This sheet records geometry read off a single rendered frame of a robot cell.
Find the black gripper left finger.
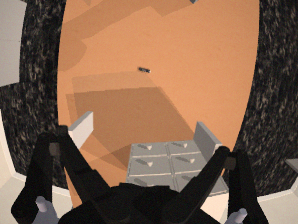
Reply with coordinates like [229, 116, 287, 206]
[11, 111, 131, 224]

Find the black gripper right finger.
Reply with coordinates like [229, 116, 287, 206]
[159, 121, 269, 224]

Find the grey small chest of drawers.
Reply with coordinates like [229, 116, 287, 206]
[125, 142, 229, 222]

